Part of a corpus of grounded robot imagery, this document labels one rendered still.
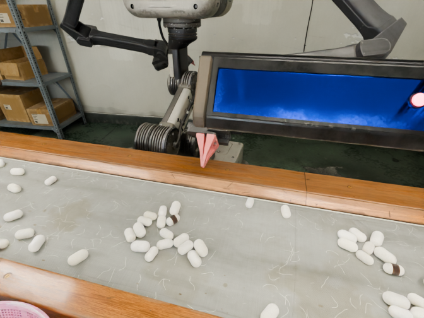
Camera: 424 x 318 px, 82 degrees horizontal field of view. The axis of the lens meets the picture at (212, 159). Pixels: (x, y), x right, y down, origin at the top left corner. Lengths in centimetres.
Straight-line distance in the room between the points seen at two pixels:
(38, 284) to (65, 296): 6
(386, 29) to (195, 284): 72
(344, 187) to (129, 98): 244
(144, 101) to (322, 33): 178
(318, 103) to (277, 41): 214
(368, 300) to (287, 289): 13
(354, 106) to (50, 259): 56
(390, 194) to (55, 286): 72
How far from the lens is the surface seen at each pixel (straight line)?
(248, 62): 27
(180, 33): 99
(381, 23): 81
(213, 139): 57
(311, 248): 56
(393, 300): 53
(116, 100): 291
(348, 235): 59
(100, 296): 48
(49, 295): 51
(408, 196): 76
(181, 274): 49
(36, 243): 61
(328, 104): 26
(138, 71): 268
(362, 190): 71
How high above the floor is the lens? 115
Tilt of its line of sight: 32 degrees down
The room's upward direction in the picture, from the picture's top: straight up
